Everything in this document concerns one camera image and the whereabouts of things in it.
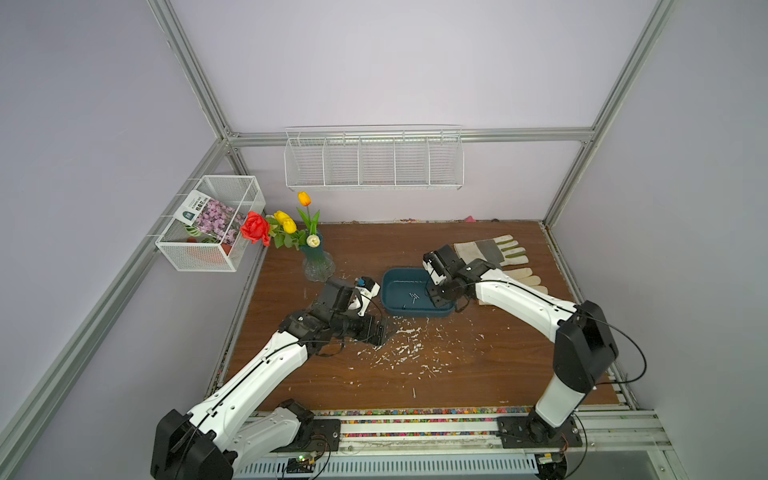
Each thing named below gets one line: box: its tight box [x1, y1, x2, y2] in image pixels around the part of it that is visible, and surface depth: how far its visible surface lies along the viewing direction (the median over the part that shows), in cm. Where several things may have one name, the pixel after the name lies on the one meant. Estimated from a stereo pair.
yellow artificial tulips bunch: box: [266, 191, 321, 251], surface depth 82 cm
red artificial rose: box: [240, 211, 271, 247], surface depth 71 cm
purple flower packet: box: [173, 190, 246, 245], surface depth 75 cm
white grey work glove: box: [453, 234, 541, 281], surface depth 114 cm
